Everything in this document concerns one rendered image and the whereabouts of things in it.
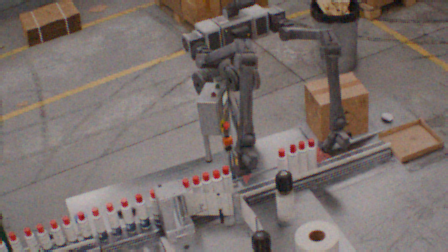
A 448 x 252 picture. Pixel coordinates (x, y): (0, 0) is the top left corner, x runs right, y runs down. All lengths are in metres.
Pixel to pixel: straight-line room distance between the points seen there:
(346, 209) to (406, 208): 0.31
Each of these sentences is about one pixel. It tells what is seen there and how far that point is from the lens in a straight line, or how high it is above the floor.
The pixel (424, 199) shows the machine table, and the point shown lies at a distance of 3.57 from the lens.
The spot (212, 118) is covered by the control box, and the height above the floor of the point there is 1.39.
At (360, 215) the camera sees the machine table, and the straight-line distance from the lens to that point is 3.47.
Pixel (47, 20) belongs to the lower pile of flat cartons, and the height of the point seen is 0.20.
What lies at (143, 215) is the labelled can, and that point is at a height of 0.97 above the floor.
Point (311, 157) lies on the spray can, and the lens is 3.57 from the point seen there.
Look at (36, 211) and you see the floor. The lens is 5.17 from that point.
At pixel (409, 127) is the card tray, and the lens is 4.05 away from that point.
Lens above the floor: 3.20
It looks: 35 degrees down
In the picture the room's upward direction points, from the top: 8 degrees counter-clockwise
